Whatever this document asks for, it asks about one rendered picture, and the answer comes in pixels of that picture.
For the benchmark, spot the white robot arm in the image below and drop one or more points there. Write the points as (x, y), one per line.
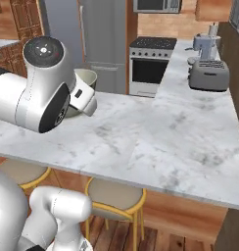
(36, 98)

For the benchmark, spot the grey microwave oven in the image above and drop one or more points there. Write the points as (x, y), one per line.
(156, 5)

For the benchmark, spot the wooden base cupboards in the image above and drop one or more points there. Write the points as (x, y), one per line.
(9, 59)

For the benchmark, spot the yellow stool with beige seat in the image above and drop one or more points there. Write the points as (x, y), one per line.
(20, 171)
(116, 194)

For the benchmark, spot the grey fridge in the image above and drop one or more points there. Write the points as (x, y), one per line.
(102, 39)

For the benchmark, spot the white paper towel roll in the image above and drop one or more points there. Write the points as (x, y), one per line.
(213, 30)

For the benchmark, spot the pale blue stand mixer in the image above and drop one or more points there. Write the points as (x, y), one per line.
(204, 44)

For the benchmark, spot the wooden wall cupboard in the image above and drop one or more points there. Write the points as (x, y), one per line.
(213, 10)

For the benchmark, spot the white oven with black hob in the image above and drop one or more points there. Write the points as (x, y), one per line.
(149, 70)

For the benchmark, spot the tall wooden cupboard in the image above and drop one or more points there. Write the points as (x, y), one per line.
(26, 18)

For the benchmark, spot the grey toaster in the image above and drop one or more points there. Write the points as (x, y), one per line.
(209, 76)

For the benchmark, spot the pale green bowl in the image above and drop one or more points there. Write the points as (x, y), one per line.
(87, 78)

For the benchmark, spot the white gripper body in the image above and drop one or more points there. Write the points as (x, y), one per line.
(91, 106)

